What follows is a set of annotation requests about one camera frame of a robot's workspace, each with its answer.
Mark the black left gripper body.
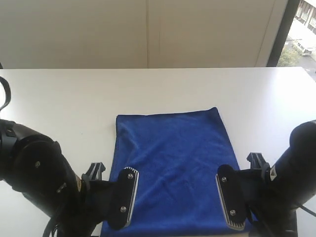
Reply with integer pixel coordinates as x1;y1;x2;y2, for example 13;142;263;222
79;162;116;237

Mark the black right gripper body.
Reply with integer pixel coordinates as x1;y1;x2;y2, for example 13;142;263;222
237;153;296;237

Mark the blue towel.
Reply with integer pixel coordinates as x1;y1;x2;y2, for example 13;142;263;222
100;106;257;237

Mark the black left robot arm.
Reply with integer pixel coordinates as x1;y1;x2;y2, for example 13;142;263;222
0;120;113;237

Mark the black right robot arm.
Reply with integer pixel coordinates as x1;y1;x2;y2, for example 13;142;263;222
238;120;316;237

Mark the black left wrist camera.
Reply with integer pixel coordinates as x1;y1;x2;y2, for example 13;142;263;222
107;167;139;230

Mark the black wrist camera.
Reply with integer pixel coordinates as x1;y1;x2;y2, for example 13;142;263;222
107;167;139;230
215;164;247;231

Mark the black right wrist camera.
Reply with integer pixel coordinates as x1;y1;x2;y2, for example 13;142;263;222
215;164;247;231

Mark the dark window frame post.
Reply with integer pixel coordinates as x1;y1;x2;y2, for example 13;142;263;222
266;0;300;67

